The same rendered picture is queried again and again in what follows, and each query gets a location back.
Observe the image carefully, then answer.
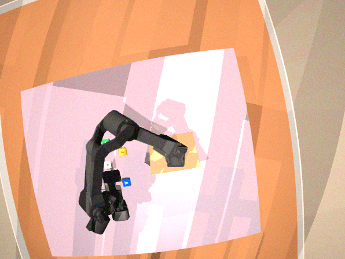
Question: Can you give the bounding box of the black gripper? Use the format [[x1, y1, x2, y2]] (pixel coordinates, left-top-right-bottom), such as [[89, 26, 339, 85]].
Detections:
[[103, 169, 130, 221]]

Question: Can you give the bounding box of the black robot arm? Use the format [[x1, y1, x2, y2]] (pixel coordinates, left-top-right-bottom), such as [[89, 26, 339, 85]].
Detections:
[[78, 110, 188, 235]]

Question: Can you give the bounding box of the blue block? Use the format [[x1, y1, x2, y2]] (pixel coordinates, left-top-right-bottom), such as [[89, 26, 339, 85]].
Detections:
[[122, 178, 131, 187]]

